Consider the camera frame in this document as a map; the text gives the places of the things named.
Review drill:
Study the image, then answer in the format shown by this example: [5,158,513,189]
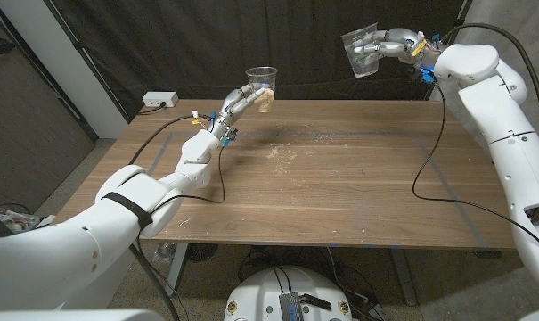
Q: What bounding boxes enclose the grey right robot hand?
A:
[353,28,430,62]

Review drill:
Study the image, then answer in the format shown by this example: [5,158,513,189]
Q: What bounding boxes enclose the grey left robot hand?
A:
[214,84,267,131]

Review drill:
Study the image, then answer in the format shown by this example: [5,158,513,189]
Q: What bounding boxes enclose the brown sugar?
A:
[254,87,276,113]

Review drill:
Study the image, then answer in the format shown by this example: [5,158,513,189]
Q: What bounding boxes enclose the clear plastic cup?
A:
[245,66,279,114]
[340,22,381,79]

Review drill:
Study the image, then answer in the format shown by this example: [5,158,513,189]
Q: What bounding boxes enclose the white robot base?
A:
[224,266,355,321]

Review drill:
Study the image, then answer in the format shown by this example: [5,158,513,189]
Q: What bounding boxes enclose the spilled sugar crumbs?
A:
[264,142,299,176]

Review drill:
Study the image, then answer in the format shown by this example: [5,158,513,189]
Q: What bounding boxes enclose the black backdrop curtain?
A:
[50,0,470,121]

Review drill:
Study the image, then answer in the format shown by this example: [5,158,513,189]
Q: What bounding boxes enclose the white power strip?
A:
[143,91,180,108]

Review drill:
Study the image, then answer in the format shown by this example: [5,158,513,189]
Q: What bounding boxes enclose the black round fan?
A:
[186,243,220,264]

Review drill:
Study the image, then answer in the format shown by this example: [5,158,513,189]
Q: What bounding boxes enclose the clear plastic wrapper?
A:
[152,242,177,264]

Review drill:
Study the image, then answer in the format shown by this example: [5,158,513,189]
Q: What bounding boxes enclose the grey table leg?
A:
[388,247,420,308]
[164,243,190,298]

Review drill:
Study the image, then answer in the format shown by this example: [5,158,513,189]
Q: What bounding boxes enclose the grey finned electronics box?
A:
[278,292,305,321]

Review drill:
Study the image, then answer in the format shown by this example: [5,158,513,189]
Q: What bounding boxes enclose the black electronics box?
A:
[300,292,332,312]

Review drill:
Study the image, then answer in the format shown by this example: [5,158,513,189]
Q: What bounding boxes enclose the colourful printed cloth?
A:
[0,207,41,233]

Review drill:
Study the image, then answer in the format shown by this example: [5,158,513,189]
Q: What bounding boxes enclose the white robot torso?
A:
[0,307,539,321]

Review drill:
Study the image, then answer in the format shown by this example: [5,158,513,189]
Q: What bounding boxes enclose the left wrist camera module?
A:
[219,126,240,148]

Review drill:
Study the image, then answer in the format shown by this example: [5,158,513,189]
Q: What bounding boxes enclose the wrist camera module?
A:
[413,64,437,86]
[219,126,240,148]

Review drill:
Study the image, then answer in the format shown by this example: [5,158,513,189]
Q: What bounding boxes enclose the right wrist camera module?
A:
[413,64,437,86]

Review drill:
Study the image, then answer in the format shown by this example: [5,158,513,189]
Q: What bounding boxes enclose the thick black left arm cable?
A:
[127,114,212,321]

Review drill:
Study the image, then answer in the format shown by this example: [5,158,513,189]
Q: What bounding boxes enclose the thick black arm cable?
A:
[127,114,212,321]
[440,21,539,157]

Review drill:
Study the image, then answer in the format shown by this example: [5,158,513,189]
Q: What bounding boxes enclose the black power strip cord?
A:
[138,101,168,116]

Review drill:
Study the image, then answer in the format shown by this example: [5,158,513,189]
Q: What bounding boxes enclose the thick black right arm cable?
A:
[440,21,539,157]

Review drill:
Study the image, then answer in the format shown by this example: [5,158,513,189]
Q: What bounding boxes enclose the thin black left wrist cable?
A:
[155,144,228,213]

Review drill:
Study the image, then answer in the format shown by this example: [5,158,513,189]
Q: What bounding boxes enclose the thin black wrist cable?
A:
[155,144,228,213]
[411,82,539,264]

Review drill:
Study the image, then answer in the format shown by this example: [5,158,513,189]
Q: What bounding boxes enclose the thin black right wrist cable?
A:
[411,82,539,264]

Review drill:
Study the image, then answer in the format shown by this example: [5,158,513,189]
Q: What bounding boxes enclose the black left arm strap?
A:
[102,191,154,232]

